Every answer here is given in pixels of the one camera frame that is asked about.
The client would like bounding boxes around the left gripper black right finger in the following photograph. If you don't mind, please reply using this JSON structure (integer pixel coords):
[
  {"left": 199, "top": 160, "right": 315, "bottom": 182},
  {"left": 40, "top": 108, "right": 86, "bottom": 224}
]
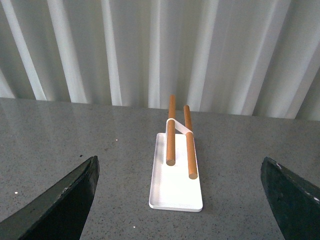
[{"left": 260, "top": 157, "right": 320, "bottom": 240}]

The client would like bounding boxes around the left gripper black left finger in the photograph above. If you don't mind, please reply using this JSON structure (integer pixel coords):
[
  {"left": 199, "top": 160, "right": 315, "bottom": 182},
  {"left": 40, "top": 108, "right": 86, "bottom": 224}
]
[{"left": 0, "top": 156, "right": 100, "bottom": 240}]

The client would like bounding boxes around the white rack with wooden bars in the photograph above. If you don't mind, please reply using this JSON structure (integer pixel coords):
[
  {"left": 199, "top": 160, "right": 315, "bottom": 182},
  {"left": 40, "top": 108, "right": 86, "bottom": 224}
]
[{"left": 148, "top": 95, "right": 203, "bottom": 212}]

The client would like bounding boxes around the white pleated curtain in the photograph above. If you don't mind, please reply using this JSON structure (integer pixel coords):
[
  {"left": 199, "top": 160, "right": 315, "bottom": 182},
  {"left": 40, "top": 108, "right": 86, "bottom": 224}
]
[{"left": 0, "top": 0, "right": 320, "bottom": 120}]

